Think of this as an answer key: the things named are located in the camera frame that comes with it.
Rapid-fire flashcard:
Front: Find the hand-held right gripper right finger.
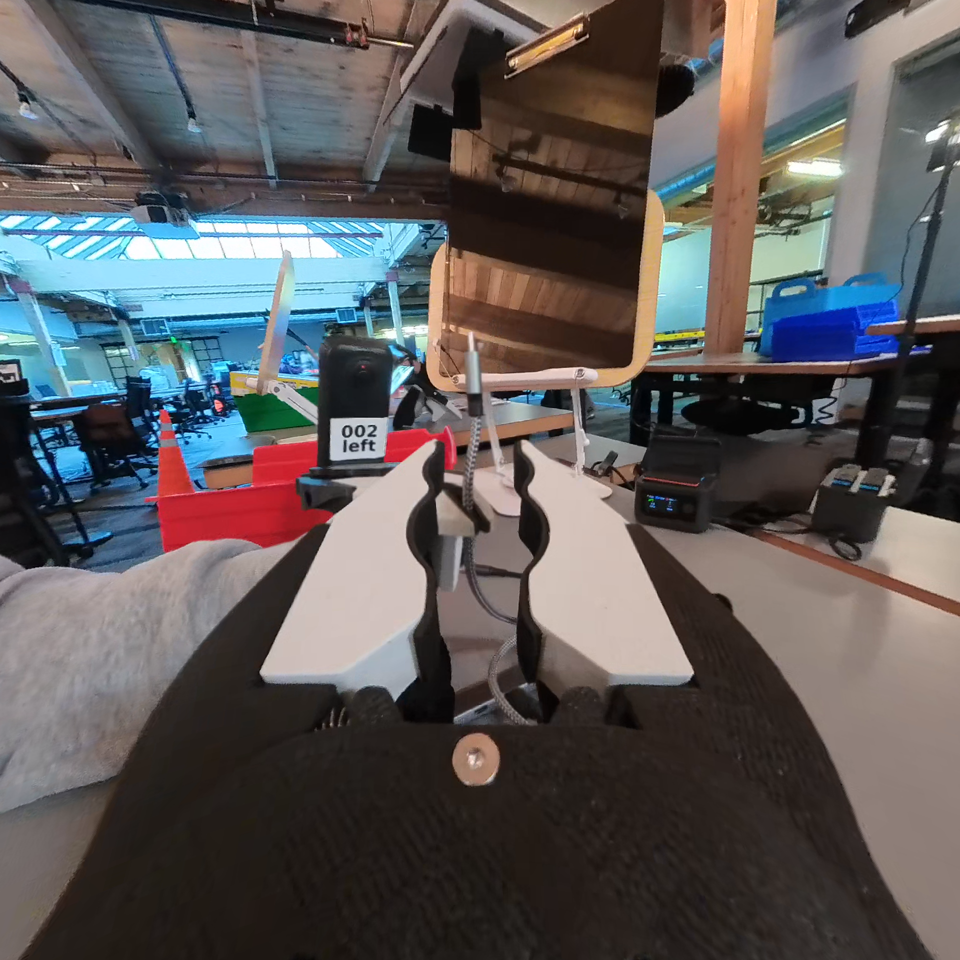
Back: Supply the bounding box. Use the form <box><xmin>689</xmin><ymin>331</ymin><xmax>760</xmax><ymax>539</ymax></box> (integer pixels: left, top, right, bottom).
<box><xmin>513</xmin><ymin>439</ymin><xmax>696</xmax><ymax>706</ymax></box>

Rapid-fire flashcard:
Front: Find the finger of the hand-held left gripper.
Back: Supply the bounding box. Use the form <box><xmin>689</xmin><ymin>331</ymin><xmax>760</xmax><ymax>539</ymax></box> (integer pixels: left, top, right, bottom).
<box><xmin>433</xmin><ymin>482</ymin><xmax>494</xmax><ymax>539</ymax></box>
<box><xmin>437</xmin><ymin>534</ymin><xmax>474</xmax><ymax>592</ymax></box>

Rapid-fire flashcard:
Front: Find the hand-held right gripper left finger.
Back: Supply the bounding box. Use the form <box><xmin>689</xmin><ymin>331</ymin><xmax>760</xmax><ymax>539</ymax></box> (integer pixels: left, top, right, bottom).
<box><xmin>260</xmin><ymin>441</ymin><xmax>456</xmax><ymax>725</ymax></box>

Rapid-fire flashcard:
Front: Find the silver braided cable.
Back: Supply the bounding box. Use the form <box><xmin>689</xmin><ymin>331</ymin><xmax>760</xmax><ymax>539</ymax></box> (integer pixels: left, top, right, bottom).
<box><xmin>459</xmin><ymin>332</ymin><xmax>545</xmax><ymax>727</ymax></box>

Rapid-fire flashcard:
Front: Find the red plastic bin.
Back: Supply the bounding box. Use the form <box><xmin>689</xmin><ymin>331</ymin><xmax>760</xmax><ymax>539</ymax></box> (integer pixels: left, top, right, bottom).
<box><xmin>146</xmin><ymin>426</ymin><xmax>459</xmax><ymax>555</ymax></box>

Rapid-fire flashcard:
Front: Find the person's left forearm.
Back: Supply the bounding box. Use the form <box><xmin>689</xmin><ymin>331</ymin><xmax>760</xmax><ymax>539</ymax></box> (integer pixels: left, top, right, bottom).
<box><xmin>0</xmin><ymin>538</ymin><xmax>295</xmax><ymax>816</ymax></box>

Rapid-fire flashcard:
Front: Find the green bin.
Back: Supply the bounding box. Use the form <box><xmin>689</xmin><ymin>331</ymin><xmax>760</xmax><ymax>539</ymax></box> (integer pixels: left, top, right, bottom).
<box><xmin>234</xmin><ymin>371</ymin><xmax>325</xmax><ymax>435</ymax></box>

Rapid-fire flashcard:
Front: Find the white stand with tilted panel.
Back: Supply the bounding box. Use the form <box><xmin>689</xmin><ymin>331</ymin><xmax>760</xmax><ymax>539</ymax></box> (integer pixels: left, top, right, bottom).
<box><xmin>253</xmin><ymin>249</ymin><xmax>322</xmax><ymax>423</ymax></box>

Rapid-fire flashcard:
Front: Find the black charger with display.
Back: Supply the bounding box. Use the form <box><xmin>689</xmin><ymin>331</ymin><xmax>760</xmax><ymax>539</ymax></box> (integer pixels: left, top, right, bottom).
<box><xmin>633</xmin><ymin>435</ymin><xmax>726</xmax><ymax>536</ymax></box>

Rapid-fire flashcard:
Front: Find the white tablet stand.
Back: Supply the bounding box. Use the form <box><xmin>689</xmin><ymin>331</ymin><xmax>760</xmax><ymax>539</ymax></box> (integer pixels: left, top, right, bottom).
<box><xmin>431</xmin><ymin>365</ymin><xmax>616</xmax><ymax>520</ymax></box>

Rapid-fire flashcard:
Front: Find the orange traffic cone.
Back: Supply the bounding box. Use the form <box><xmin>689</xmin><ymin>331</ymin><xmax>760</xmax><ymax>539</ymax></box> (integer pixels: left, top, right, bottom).
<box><xmin>146</xmin><ymin>408</ymin><xmax>198</xmax><ymax>503</ymax></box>

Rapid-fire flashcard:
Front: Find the dark grey case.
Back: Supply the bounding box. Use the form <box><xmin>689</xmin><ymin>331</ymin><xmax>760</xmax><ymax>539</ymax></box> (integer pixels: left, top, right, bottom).
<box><xmin>708</xmin><ymin>433</ymin><xmax>846</xmax><ymax>528</ymax></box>

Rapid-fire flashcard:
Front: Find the black office chair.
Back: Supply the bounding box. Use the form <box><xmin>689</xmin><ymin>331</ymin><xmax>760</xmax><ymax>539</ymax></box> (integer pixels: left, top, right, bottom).
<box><xmin>75</xmin><ymin>375</ymin><xmax>163</xmax><ymax>490</ymax></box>

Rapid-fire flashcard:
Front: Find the wood-rimmed reflective panel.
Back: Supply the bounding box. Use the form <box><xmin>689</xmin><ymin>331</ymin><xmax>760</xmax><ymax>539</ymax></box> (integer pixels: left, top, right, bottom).
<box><xmin>424</xmin><ymin>0</ymin><xmax>667</xmax><ymax>393</ymax></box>

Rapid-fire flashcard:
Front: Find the black battery charger case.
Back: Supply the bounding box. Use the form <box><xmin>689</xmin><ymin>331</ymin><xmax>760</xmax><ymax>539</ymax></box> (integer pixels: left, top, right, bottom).
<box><xmin>811</xmin><ymin>463</ymin><xmax>898</xmax><ymax>546</ymax></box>

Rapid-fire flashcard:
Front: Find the desk with blue bins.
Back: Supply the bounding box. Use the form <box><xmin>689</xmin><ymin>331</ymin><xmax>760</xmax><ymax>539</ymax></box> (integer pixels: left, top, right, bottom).
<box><xmin>628</xmin><ymin>315</ymin><xmax>960</xmax><ymax>470</ymax></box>

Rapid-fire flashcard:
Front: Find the blue stacking bin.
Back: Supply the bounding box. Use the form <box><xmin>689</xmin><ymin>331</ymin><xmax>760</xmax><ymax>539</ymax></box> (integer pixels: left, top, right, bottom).
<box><xmin>768</xmin><ymin>306</ymin><xmax>903</xmax><ymax>363</ymax></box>

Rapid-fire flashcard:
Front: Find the studio light on stand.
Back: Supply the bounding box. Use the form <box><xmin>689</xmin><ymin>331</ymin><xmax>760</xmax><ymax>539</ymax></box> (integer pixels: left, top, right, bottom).
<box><xmin>855</xmin><ymin>112</ymin><xmax>960</xmax><ymax>468</ymax></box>

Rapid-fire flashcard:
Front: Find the black charger cable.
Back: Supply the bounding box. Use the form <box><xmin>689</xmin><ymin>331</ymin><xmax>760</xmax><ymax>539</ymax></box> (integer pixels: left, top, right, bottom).
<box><xmin>750</xmin><ymin>517</ymin><xmax>865</xmax><ymax>564</ymax></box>

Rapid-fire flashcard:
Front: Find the blue handled tote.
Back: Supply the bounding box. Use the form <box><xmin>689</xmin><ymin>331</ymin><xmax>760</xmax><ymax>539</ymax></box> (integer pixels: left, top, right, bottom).
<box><xmin>761</xmin><ymin>272</ymin><xmax>903</xmax><ymax>322</ymax></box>

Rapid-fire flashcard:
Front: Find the wooden post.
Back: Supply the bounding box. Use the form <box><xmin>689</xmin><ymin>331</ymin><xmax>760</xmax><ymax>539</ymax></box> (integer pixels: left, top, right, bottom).
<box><xmin>703</xmin><ymin>0</ymin><xmax>778</xmax><ymax>356</ymax></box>

